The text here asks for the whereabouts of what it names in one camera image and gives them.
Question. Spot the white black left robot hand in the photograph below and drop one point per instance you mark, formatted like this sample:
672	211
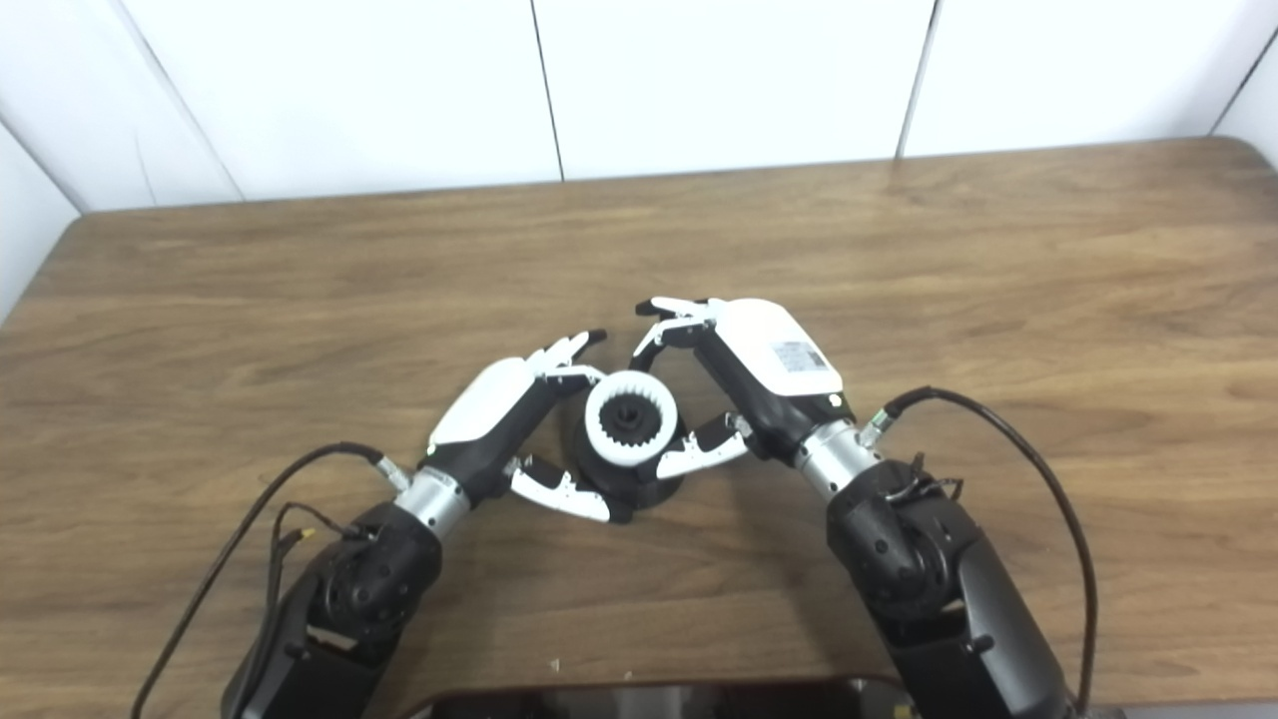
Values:
489	409

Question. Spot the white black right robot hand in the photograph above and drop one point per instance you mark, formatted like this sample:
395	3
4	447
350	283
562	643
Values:
769	359

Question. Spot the round black stepped part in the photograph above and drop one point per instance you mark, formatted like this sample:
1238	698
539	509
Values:
639	484

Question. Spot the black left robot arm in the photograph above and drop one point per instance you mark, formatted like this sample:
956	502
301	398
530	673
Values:
369	589

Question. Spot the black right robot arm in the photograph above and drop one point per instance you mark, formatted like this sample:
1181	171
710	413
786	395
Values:
909	559

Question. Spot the black robot torso edge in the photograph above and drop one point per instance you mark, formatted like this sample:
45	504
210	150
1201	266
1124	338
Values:
649	704

